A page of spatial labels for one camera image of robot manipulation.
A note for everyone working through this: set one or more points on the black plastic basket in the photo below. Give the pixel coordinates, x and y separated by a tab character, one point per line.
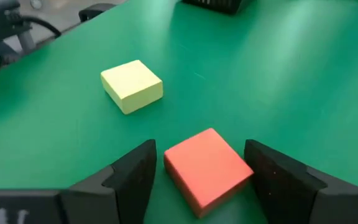
216	4

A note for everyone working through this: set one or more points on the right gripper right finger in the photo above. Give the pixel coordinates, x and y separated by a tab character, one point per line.
291	193

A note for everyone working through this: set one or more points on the yellow flat square block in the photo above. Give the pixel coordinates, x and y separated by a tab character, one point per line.
132	85

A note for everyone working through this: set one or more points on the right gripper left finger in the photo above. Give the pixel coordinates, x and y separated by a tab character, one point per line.
120	193

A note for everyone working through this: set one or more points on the red square block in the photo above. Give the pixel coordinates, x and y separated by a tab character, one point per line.
207	168

